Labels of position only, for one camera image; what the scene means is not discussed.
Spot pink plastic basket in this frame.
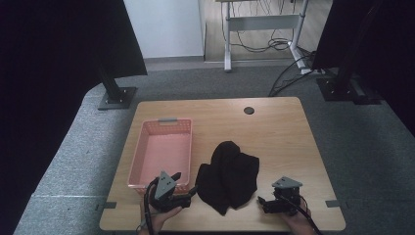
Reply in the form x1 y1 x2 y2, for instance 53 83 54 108
126 117 194 196

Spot person's right hand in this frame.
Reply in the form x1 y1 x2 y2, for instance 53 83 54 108
281 204 317 235

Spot grey table edge clip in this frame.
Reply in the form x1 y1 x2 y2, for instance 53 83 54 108
95 201 117 212
325 199 348 209

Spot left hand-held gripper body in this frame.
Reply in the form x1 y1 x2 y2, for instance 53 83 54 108
148 169 192 213

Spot black cloth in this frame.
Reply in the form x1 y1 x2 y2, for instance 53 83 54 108
195 140 261 216

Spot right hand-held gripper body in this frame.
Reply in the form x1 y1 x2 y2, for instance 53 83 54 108
272 175 303 216

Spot bundle of hanging cables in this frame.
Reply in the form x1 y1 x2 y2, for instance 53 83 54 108
220 0 315 54

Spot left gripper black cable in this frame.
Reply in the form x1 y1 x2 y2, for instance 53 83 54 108
142 177 161 235

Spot person's left hand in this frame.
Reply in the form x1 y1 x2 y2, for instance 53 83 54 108
138 198 184 235

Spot black floor cables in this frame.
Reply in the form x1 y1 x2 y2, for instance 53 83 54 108
267 52 325 98

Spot black curtain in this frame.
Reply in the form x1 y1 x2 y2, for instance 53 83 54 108
0 0 148 235
311 0 415 138

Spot white desk frame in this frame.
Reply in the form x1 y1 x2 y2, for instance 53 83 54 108
214 0 313 75

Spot black metal stand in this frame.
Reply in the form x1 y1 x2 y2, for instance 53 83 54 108
96 62 138 112
315 0 384 106

